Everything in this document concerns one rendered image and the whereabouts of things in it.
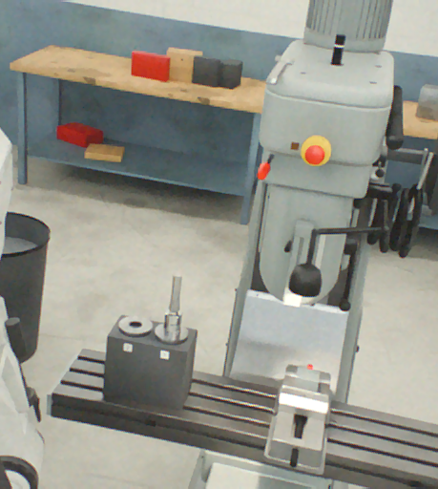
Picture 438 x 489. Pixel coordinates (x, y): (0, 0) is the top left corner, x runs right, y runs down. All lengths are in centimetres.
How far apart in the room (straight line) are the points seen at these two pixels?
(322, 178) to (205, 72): 400
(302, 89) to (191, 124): 477
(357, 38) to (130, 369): 101
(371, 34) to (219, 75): 379
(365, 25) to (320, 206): 45
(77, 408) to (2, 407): 54
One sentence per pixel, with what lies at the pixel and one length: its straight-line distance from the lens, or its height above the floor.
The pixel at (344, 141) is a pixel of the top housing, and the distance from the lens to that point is 164.
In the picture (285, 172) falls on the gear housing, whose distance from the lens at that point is 177.
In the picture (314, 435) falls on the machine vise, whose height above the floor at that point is 101.
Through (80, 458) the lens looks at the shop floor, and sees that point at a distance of 347.
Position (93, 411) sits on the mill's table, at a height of 90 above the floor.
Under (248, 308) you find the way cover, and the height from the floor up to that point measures 105.
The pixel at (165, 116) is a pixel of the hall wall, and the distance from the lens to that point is 641.
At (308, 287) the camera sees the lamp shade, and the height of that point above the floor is 146.
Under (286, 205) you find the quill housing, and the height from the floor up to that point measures 158.
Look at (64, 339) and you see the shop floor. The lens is 419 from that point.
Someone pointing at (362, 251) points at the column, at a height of 129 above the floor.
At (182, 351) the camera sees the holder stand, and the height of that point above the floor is 112.
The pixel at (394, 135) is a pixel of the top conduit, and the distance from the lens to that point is 167.
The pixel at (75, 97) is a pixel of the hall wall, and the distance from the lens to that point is 661.
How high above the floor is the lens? 225
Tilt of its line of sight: 25 degrees down
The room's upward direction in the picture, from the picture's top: 7 degrees clockwise
